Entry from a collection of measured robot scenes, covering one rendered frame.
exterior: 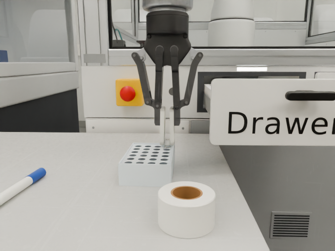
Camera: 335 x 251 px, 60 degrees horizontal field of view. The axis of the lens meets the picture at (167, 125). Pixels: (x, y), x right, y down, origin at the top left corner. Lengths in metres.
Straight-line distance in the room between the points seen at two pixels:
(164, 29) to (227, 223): 0.32
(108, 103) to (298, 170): 0.58
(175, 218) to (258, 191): 0.61
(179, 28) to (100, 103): 0.41
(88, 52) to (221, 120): 0.48
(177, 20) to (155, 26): 0.04
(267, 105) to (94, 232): 0.32
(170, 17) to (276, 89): 0.21
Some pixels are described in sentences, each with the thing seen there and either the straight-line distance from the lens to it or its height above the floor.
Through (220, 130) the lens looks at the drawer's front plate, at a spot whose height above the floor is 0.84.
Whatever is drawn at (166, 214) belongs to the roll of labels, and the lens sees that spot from 0.35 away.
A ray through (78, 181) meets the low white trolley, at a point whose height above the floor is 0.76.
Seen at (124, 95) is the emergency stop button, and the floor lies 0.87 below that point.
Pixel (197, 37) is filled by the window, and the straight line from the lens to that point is 0.83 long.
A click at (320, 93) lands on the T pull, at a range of 0.49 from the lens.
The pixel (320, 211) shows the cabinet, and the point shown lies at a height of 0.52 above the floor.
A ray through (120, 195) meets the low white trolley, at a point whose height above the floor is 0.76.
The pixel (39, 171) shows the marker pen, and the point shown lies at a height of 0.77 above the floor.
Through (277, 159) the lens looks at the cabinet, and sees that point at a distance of 0.90.
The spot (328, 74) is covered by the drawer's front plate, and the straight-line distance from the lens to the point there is 0.89.
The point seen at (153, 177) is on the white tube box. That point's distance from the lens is 0.47.
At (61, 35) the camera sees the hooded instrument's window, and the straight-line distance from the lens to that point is 1.70.
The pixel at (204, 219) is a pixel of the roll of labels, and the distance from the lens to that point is 0.35.
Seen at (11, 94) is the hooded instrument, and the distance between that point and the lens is 1.19.
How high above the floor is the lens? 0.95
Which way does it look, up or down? 12 degrees down
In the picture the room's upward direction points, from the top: straight up
